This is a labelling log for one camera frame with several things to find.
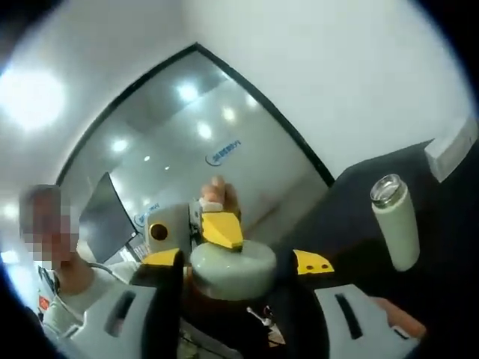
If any pale green cup body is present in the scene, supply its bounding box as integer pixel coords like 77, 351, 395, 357
370, 173, 421, 273

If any frosted glass partition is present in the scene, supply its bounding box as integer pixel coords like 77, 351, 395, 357
55, 42, 336, 263

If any pale green cup lid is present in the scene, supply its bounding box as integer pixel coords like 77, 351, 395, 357
189, 240, 278, 301

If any white cardboard box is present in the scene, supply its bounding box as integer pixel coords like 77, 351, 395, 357
424, 116, 479, 183

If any person's left hand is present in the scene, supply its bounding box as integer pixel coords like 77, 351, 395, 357
199, 176, 242, 222

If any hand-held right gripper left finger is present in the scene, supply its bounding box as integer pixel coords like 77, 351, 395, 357
70, 248, 185, 359

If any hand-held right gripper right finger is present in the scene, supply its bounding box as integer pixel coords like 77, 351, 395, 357
284, 249, 412, 359

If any person's right hand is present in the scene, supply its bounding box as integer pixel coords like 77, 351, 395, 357
373, 297, 428, 340

